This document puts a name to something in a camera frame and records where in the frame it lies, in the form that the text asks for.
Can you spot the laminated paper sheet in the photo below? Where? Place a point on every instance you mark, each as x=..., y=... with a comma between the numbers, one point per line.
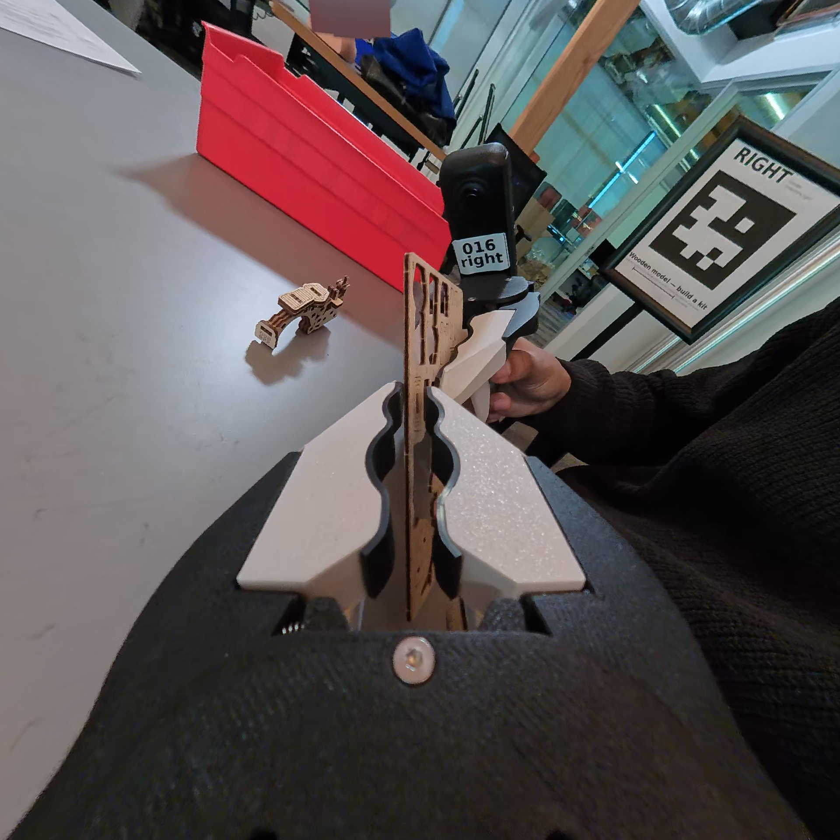
x=59, y=29

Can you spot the laser-cut wooden parts sheet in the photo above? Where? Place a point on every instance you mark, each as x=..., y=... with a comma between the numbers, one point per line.
x=415, y=367

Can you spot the person's right forearm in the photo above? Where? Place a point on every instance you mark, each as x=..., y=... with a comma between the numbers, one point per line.
x=722, y=492

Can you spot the red plastic bin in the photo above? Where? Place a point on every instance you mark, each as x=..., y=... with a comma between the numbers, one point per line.
x=315, y=157

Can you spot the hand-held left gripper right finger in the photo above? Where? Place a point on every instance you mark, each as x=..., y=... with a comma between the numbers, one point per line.
x=512, y=525

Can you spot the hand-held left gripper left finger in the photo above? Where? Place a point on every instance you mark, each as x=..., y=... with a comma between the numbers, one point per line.
x=308, y=525

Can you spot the wooden post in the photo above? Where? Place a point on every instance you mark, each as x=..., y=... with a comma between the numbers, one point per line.
x=571, y=72

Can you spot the framed marker sign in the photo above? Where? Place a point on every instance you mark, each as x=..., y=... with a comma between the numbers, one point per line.
x=728, y=229

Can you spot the grey desk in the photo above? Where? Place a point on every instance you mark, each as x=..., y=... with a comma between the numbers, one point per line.
x=98, y=295

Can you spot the small wooden model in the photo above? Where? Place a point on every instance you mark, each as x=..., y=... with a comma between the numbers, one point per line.
x=305, y=308

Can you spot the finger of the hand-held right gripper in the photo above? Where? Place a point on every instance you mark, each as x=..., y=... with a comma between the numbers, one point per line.
x=489, y=333
x=472, y=384

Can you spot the person's right hand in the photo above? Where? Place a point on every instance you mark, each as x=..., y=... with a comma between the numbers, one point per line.
x=531, y=380

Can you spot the black panel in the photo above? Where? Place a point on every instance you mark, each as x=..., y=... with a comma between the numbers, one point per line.
x=528, y=180

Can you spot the blue cloth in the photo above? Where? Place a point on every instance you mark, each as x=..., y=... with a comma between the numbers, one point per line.
x=410, y=72

